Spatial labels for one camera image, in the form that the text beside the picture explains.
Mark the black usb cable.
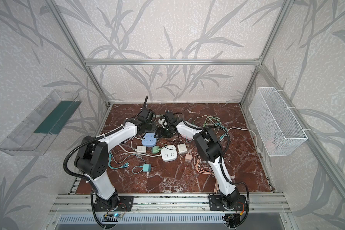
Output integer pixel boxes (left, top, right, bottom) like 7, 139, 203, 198
162, 137, 185, 151

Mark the blue power strip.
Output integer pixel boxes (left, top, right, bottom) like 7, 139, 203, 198
141, 133, 157, 147

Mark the white charger adapter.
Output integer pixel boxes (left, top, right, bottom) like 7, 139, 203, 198
177, 143, 188, 155

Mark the white power strip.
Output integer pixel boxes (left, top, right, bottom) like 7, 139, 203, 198
161, 145, 177, 162

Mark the white plug adapter small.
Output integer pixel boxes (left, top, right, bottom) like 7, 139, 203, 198
136, 145, 147, 153

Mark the pink plug adapter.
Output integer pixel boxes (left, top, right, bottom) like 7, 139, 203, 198
185, 154, 192, 163

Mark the teal plug adapter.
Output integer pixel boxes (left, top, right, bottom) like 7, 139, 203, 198
142, 164, 151, 173

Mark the pink power strip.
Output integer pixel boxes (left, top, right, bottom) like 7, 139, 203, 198
181, 134, 193, 140

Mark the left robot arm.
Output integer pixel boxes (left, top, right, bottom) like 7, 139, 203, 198
63, 108, 156, 209

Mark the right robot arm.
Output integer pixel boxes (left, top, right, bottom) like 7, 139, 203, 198
156, 112, 241, 210

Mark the white power cord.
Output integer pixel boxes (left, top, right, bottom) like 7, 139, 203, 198
114, 137, 163, 158

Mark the green charging cable bundle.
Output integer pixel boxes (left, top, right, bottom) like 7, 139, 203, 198
189, 114, 228, 141

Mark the pink charging cable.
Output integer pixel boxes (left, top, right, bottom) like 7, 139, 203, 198
191, 152, 220, 193

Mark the teal charging cable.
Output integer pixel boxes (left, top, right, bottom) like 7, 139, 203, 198
107, 152, 146, 174

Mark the white wire mesh basket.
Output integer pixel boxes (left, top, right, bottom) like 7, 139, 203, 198
249, 87, 308, 157

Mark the clear plastic wall bin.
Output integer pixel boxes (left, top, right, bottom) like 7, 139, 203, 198
0, 90, 82, 156

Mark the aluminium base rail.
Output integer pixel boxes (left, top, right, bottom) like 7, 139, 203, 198
49, 193, 291, 215

